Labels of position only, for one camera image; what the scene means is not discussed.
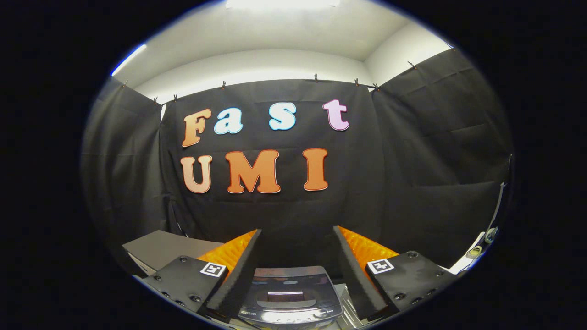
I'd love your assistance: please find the dark grey washing machine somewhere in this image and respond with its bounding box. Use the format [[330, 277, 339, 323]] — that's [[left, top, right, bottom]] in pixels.
[[237, 266, 344, 329]]

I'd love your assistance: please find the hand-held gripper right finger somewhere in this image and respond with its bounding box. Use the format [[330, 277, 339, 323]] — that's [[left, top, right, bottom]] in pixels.
[[332, 225, 460, 321]]

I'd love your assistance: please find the ceiling light panel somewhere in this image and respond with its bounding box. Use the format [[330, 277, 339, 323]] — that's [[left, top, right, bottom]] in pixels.
[[224, 0, 343, 11]]

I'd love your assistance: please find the black backdrop cloth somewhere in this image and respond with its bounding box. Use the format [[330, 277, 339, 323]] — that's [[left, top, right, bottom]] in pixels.
[[82, 48, 514, 281]]

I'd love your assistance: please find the bright strip light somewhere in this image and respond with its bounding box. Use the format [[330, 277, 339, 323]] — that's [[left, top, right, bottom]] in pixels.
[[111, 44, 148, 77]]

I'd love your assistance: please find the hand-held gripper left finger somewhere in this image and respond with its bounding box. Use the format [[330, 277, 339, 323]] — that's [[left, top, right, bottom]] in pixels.
[[143, 228, 263, 322]]

